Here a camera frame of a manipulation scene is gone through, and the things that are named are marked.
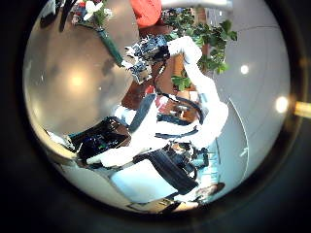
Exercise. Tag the flower bouquet with green stem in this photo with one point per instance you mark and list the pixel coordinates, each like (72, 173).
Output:
(111, 45)

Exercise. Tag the green leafy plant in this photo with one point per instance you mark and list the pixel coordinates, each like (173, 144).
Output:
(214, 39)

